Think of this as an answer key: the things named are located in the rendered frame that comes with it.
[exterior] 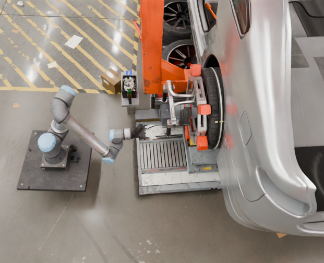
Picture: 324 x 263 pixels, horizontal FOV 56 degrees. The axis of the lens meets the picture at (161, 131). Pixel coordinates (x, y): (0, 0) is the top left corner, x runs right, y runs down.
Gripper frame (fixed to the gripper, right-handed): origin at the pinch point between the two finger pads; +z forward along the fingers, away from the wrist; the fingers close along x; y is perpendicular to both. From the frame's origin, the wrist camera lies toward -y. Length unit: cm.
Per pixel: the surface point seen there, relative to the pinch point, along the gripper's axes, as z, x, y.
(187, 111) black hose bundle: 23.1, -2.4, -21.6
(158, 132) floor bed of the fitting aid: 8, -43, 75
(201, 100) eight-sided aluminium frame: 32.9, -6.5, -28.9
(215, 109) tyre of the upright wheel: 42, 2, -28
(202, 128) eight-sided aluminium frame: 33.8, 8.7, -14.2
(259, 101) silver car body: 49, 35, -83
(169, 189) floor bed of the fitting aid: 12, 22, 75
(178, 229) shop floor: 18, 59, 83
